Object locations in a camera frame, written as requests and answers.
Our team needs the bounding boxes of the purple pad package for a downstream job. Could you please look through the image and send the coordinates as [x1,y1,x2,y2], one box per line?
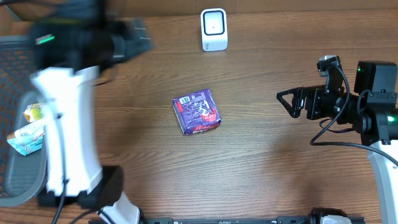
[172,88,222,135]

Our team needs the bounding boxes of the teal wipes pack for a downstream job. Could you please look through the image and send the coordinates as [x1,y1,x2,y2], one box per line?
[7,120,45,156]

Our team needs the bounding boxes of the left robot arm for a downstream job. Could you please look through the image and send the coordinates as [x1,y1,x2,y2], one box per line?
[29,1,152,209]

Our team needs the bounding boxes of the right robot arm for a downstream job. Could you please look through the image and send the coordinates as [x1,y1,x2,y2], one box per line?
[276,55,397,223]

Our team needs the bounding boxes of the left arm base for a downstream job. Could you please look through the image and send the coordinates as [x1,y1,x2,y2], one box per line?
[99,192,141,224]

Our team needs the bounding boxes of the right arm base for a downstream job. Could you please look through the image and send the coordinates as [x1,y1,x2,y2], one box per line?
[309,208,352,224]

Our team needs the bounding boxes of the green yellow snack pack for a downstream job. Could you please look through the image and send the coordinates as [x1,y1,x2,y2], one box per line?
[23,103,44,123]

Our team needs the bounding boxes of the grey plastic basket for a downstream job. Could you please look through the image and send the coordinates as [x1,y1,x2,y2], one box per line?
[1,35,46,207]

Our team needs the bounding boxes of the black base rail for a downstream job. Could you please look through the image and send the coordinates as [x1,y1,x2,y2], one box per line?
[140,215,366,224]

